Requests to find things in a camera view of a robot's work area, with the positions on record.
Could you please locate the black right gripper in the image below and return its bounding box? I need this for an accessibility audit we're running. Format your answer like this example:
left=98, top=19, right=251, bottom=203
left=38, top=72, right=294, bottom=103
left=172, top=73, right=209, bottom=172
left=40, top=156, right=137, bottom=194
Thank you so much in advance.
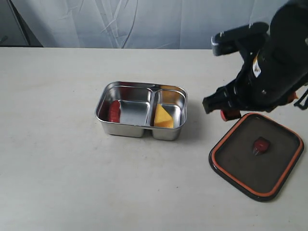
left=203, top=48, right=308, bottom=121

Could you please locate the dark transparent lunch box lid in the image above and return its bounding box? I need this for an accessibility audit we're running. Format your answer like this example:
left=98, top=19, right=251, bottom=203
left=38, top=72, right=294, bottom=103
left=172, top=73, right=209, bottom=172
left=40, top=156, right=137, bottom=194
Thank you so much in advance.
left=208, top=113, right=304, bottom=202

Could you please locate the yellow toy cheese wedge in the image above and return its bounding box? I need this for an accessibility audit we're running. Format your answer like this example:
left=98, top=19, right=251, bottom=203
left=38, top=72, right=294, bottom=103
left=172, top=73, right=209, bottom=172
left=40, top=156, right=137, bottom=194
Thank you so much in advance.
left=154, top=104, right=174, bottom=128

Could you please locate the red toy sausage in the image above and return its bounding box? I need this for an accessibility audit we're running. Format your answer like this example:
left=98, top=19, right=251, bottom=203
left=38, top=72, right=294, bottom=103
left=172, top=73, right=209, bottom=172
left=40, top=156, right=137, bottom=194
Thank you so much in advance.
left=108, top=101, right=121, bottom=123

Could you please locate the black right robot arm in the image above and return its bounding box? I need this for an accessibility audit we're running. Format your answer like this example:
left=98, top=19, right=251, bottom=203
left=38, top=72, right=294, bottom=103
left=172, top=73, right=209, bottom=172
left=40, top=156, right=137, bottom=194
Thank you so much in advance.
left=203, top=0, right=308, bottom=121

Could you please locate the stainless steel lunch box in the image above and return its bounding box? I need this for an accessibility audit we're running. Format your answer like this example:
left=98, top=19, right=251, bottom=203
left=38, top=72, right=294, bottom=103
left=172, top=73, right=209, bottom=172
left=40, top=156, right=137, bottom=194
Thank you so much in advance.
left=95, top=81, right=188, bottom=141

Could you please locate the blue-grey backdrop cloth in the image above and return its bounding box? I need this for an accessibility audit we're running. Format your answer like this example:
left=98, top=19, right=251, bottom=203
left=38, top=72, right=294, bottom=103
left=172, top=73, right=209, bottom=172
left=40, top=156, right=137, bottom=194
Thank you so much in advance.
left=13, top=0, right=284, bottom=49

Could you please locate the black cable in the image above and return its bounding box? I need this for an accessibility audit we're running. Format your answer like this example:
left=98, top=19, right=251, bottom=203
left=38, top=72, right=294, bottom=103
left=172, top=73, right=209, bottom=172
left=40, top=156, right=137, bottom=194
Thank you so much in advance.
left=293, top=84, right=308, bottom=110

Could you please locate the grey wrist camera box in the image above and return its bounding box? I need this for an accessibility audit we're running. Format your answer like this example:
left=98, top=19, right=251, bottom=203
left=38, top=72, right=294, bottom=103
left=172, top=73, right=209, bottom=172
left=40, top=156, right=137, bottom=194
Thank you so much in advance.
left=211, top=22, right=269, bottom=57

